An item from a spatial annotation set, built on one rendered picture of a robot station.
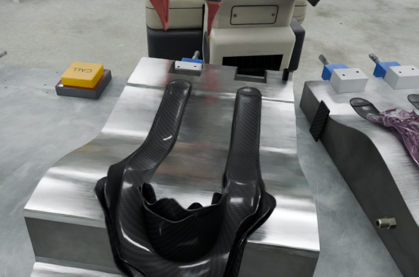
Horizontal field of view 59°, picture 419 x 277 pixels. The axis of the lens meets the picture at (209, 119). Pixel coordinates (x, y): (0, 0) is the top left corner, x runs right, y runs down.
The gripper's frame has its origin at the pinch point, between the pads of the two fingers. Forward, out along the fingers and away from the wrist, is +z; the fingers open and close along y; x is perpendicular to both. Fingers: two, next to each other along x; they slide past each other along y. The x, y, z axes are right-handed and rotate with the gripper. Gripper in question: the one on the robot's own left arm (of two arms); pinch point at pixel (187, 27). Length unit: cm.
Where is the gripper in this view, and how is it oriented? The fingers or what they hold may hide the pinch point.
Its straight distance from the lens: 68.7
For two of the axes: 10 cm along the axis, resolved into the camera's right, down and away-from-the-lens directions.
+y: 9.8, 1.5, -1.0
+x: 1.7, -5.9, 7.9
